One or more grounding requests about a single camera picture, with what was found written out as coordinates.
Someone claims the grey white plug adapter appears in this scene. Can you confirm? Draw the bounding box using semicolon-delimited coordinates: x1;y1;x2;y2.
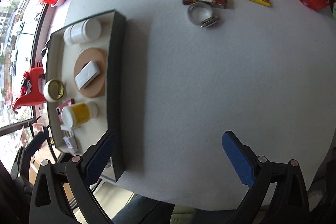
60;124;78;153

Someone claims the yellow label white bottle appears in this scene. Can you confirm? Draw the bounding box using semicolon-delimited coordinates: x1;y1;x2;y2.
61;101;98;130

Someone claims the masking tape roll yellow core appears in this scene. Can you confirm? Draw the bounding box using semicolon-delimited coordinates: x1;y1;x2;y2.
43;79;65;102

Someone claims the brown wooden ring disc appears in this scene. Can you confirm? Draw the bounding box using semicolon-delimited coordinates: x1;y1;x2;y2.
73;48;106;98

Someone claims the white rectangular block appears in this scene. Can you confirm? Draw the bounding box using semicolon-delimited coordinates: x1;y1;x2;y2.
75;60;100;90

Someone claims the white plastic bottle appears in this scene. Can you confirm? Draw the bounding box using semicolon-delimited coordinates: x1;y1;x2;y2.
63;18;102;45

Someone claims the small red white box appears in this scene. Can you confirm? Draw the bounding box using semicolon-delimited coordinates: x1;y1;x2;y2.
56;98;75;122

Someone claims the red plastic stool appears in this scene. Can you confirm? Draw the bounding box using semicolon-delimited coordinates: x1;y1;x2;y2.
11;61;46;114

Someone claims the dark green tray box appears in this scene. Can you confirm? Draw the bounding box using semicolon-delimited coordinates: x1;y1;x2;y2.
43;10;127;184

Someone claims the metal hose clamp far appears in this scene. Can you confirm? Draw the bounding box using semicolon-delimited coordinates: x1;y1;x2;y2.
187;2;220;28

